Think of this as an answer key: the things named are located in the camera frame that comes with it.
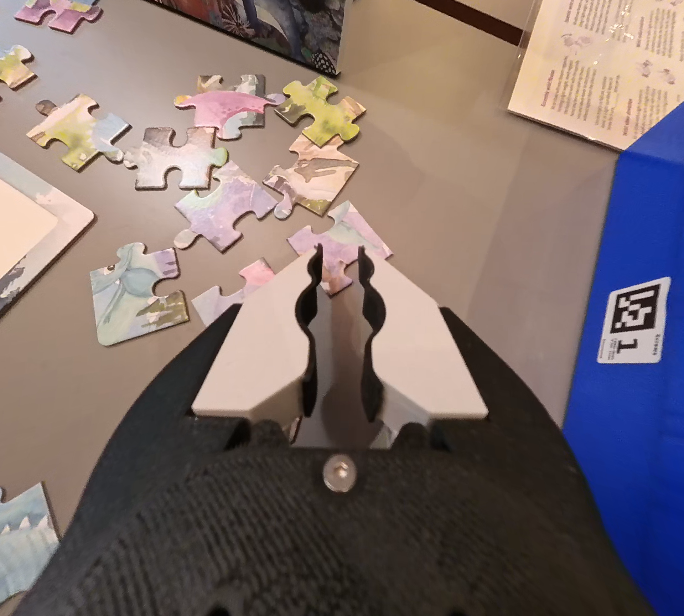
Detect blue plastic bin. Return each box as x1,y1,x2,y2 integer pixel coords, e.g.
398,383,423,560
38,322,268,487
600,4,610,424
564,103,684,616

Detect laminated instruction sheet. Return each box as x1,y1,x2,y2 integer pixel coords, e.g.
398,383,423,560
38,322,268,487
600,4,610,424
508,0,684,152

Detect lilac teal puzzle piece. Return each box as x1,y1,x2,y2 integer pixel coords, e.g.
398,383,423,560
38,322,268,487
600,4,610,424
287,201,393,297

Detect jigsaw puzzle pieces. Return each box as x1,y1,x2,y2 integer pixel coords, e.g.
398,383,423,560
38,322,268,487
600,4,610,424
0,0,393,347

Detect blue spiked back puzzle piece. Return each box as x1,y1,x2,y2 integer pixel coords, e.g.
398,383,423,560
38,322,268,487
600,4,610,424
0,482,59,601

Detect white puzzle tray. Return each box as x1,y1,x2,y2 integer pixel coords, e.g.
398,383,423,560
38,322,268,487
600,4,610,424
0,154,96,317

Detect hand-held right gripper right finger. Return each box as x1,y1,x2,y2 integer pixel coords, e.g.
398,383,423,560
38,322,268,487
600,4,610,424
357,246,488,436

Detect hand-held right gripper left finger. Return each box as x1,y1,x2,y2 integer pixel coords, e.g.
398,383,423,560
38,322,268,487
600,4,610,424
191,244,325,435

